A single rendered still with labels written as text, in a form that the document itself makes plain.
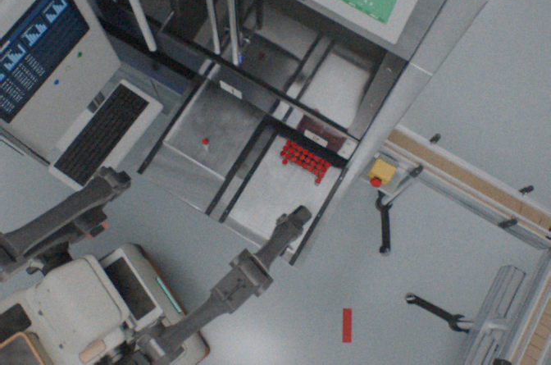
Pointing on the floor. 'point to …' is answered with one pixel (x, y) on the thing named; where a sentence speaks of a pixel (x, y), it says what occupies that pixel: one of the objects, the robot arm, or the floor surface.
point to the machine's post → (424, 63)
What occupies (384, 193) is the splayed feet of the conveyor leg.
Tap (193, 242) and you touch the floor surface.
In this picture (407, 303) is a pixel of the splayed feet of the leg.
